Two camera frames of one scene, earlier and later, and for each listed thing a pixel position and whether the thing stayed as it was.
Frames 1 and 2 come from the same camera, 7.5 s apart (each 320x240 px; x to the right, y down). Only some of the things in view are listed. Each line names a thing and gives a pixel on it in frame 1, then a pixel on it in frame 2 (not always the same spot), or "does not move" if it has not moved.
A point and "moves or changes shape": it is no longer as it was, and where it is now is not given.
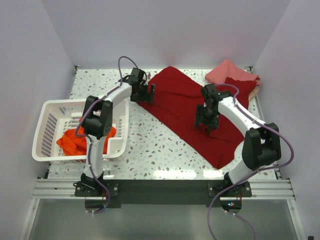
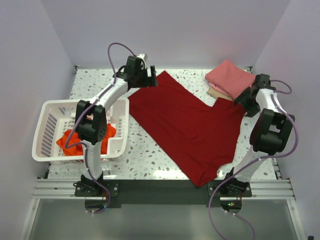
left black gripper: (147, 97) to (148, 80)
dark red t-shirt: (177, 95) moves or changes shape
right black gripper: (211, 124) to (252, 110)
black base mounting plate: (165, 191) does not move
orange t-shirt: (70, 144) does not move
